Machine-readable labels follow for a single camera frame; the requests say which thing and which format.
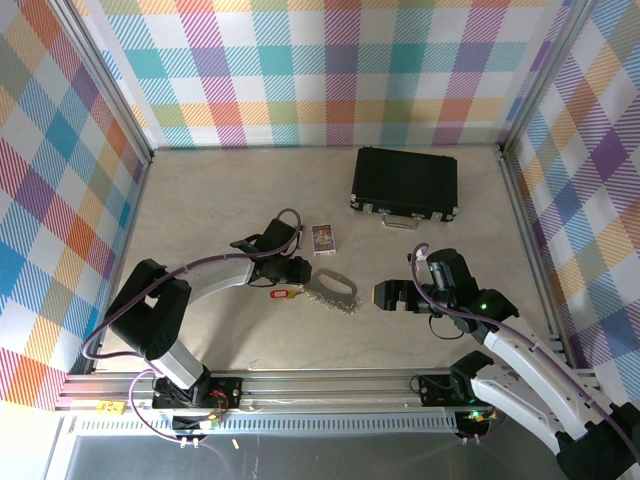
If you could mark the brass key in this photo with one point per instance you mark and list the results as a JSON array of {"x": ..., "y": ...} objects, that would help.
[{"x": 298, "y": 291}]

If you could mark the red plastic key tag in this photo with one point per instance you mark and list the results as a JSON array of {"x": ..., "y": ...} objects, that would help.
[{"x": 279, "y": 294}]

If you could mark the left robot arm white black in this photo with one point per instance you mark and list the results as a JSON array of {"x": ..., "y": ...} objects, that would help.
[{"x": 220, "y": 275}]

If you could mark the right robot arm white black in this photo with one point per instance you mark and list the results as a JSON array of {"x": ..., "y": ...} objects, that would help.
[{"x": 525, "y": 360}]

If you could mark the small playing card box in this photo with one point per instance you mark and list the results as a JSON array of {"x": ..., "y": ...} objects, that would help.
[{"x": 323, "y": 240}]

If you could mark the small green circuit board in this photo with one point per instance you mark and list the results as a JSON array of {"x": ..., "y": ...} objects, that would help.
[
  {"x": 477, "y": 416},
  {"x": 211, "y": 422}
]

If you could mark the grey metal sheet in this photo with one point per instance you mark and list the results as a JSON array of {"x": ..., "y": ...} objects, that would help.
[{"x": 350, "y": 460}]

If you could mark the aluminium side rail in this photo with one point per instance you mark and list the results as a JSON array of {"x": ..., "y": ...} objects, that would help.
[
  {"x": 537, "y": 260},
  {"x": 124, "y": 260}
]

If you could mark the long aluminium base rail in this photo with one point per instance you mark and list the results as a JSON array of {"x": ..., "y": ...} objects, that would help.
[{"x": 325, "y": 385}]

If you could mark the aluminium frame post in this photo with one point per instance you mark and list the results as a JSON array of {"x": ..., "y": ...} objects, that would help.
[
  {"x": 107, "y": 95},
  {"x": 545, "y": 75}
]

